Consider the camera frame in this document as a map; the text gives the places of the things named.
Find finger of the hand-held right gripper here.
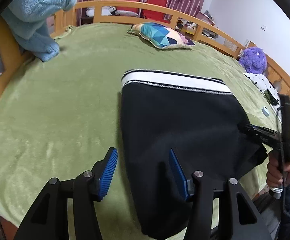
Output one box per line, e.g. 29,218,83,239
238,123,283,151

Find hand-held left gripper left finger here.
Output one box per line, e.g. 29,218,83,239
14,147,118,240

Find geometric patterned pillow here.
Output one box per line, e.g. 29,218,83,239
127,22,196,49

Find wooden bed frame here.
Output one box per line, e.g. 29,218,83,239
0,0,290,143

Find black pants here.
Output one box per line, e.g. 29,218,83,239
121,69,269,240

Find white floral pillow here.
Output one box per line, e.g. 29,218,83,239
244,73,281,106

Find red chair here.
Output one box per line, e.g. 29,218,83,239
115,0,139,18
142,0,168,22

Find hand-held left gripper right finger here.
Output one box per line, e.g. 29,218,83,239
169,149,273,240

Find person's right hand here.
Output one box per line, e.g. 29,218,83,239
266,152,290,189

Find light blue plush blanket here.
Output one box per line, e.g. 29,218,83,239
1,0,78,63

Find green fleece blanket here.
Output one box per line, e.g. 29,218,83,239
0,22,290,237

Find purple plush toy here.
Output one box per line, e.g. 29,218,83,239
238,46,268,74

